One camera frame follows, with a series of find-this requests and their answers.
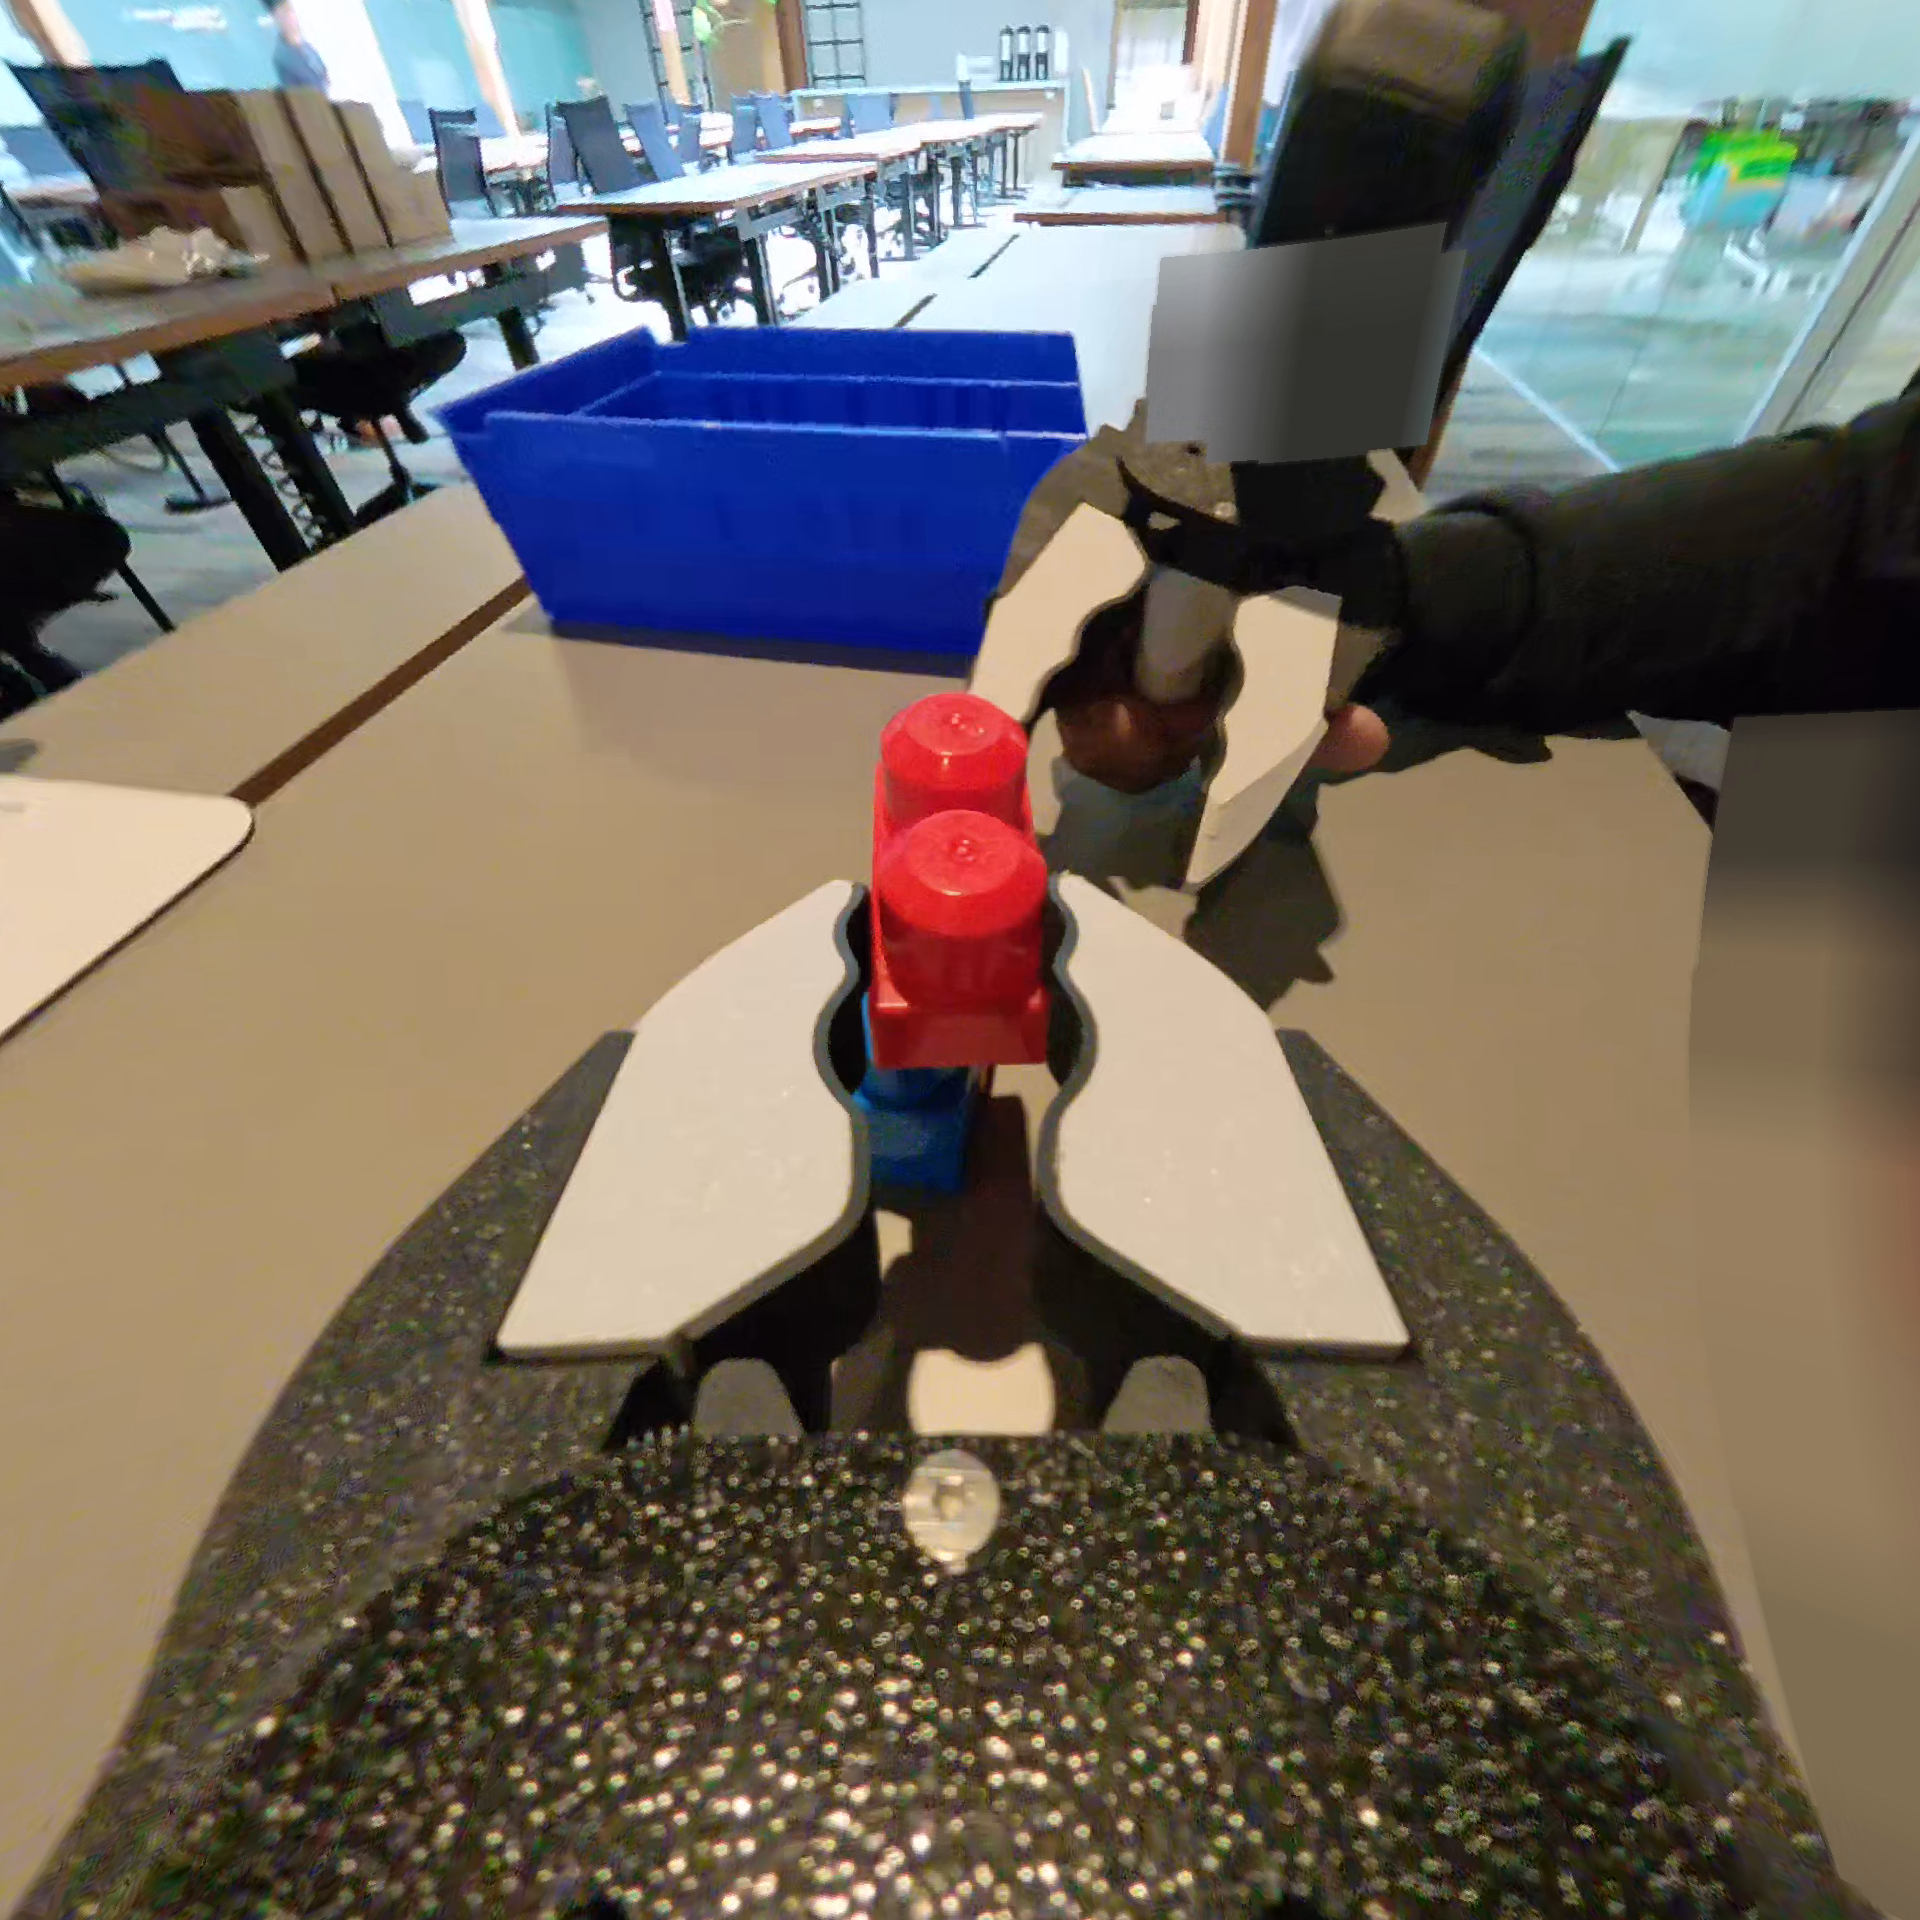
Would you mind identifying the row of blue office chairs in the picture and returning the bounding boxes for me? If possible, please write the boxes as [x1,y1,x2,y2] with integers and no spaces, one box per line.
[429,91,795,203]

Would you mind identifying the person's right hand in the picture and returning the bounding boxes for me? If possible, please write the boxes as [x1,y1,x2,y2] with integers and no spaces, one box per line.
[1053,686,1394,794]

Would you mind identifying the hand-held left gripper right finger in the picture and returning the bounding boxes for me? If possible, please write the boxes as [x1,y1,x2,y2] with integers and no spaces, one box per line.
[1037,873,1417,1361]

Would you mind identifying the person's right forearm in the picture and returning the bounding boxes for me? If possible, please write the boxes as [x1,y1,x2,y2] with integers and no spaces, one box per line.
[1358,390,1920,754]

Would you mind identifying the brown cardboard box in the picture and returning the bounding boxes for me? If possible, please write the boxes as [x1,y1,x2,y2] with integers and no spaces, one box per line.
[225,91,352,262]
[282,87,399,253]
[339,99,455,244]

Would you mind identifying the black office chair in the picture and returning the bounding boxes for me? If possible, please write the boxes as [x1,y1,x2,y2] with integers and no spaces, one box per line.
[0,486,180,712]
[3,58,182,197]

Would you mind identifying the red two-stud mega block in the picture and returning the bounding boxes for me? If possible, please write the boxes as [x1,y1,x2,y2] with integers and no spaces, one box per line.
[873,690,1053,1071]

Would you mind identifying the crumpled white paper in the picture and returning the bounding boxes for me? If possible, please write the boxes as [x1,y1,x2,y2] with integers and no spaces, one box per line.
[60,226,271,294]

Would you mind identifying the dark partition panel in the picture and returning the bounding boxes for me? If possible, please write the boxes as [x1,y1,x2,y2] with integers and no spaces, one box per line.
[1433,35,1634,481]

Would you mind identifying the long wooden-edged desk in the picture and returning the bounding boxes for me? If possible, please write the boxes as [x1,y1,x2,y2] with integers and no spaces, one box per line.
[0,213,611,575]

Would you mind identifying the green and blue sign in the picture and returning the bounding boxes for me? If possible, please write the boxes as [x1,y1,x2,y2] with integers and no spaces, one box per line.
[1684,126,1802,230]

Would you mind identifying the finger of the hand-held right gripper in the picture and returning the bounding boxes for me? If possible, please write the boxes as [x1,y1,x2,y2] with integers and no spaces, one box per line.
[1184,586,1342,891]
[969,502,1151,731]

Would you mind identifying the blue mega block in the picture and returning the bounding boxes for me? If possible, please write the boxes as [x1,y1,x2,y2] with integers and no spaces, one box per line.
[855,990,982,1193]

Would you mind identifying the large blue storage bin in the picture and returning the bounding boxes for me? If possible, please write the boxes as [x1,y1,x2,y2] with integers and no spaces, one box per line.
[583,372,1087,441]
[444,330,1087,657]

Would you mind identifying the row of office desks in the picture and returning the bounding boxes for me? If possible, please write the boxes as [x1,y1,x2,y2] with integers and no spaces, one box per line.
[545,108,1050,347]

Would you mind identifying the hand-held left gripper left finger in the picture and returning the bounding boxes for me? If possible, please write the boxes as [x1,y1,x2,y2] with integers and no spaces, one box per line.
[490,879,878,1361]

